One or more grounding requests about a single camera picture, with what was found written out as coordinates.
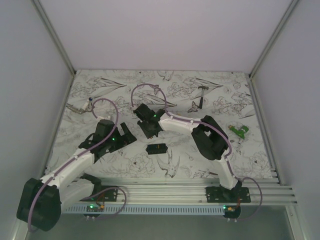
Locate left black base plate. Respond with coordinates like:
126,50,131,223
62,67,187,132
80,185,118,203

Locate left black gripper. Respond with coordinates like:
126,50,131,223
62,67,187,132
104,122,136,153

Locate small circuit board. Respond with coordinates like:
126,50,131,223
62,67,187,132
86,204,105,213
223,205,241,215

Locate left small circuit board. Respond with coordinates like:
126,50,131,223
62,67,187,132
86,204,105,213

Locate right small circuit board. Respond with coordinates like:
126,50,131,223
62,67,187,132
223,205,241,215

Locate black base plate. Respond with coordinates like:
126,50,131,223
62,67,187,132
80,185,118,203
205,186,251,204

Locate aluminium rail frame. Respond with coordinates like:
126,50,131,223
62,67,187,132
23,174,300,206

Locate green plastic connector part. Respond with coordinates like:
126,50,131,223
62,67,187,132
228,125,249,140

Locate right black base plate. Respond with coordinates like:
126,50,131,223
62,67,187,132
205,186,251,204

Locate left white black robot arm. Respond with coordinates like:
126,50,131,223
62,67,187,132
16,119,137,232

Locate metal clip with blue bead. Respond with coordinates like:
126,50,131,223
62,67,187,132
66,97,93,115

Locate purple cable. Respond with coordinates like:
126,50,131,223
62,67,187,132
26,98,127,234
130,83,262,223

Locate black fuse box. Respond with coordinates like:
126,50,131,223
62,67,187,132
145,143,168,155

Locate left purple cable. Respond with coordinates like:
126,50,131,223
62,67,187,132
26,98,127,234

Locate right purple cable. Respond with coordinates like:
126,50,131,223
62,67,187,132
130,83,262,223

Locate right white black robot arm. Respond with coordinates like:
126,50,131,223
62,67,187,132
133,104,242,203

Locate small black hammer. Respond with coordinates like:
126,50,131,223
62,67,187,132
198,85,209,109

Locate floral patterned table mat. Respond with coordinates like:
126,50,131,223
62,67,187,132
46,70,272,179

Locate grey slotted cable duct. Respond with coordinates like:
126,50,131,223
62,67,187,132
64,203,225,216

